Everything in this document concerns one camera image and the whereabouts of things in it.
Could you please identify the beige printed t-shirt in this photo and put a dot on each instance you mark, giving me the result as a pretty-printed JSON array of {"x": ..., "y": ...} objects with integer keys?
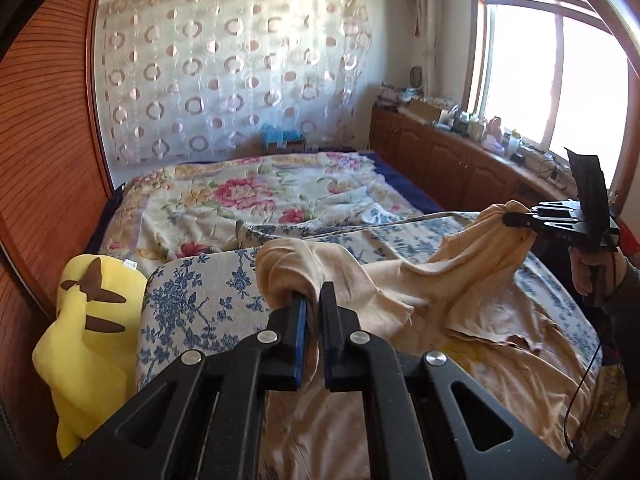
[{"x": 450, "y": 360}]

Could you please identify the circle-patterned sheer curtain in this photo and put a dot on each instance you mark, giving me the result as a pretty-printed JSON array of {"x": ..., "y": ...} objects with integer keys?
[{"x": 225, "y": 70}]

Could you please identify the person's right forearm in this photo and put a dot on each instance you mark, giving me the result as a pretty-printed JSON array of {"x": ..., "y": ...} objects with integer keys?
[{"x": 627, "y": 300}]

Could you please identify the teal box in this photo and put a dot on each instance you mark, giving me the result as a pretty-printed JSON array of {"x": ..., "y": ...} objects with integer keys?
[{"x": 282, "y": 136}]

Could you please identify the person's right hand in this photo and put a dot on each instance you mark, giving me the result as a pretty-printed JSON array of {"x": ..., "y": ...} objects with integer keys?
[{"x": 580, "y": 275}]

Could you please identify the white bottle with green cap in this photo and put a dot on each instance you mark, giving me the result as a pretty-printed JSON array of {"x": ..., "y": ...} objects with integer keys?
[{"x": 512, "y": 145}]

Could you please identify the golden floral cloth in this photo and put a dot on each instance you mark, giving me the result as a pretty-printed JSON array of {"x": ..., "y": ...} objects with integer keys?
[{"x": 605, "y": 410}]

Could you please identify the pink floral quilt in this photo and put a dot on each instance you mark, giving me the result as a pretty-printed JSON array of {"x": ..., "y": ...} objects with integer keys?
[{"x": 225, "y": 195}]

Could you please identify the pink bottle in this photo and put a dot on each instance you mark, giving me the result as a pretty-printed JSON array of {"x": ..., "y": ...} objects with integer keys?
[{"x": 494, "y": 135}]

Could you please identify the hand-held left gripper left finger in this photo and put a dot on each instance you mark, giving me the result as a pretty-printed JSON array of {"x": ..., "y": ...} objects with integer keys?
[{"x": 300, "y": 345}]

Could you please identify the blue floral blanket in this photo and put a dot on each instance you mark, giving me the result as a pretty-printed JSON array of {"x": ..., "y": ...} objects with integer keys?
[{"x": 200, "y": 300}]

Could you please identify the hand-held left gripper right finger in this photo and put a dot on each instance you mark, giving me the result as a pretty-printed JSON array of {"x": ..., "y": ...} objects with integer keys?
[{"x": 332, "y": 350}]

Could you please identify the wood-framed window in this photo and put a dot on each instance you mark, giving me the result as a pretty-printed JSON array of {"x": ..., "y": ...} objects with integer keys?
[{"x": 525, "y": 70}]

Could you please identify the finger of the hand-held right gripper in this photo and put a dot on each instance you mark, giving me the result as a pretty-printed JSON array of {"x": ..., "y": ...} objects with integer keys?
[
  {"x": 525, "y": 221},
  {"x": 560, "y": 210}
]

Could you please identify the yellow plush toy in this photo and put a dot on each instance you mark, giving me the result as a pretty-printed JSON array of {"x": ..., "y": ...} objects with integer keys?
[{"x": 80, "y": 360}]

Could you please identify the wooden slatted wardrobe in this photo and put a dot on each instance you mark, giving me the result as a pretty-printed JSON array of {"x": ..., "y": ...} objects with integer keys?
[{"x": 50, "y": 135}]

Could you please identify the wooden window cabinet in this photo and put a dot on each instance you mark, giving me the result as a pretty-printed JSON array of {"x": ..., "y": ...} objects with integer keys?
[{"x": 440, "y": 155}]

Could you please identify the cardboard box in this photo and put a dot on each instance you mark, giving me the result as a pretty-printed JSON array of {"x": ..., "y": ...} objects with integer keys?
[{"x": 422, "y": 111}]

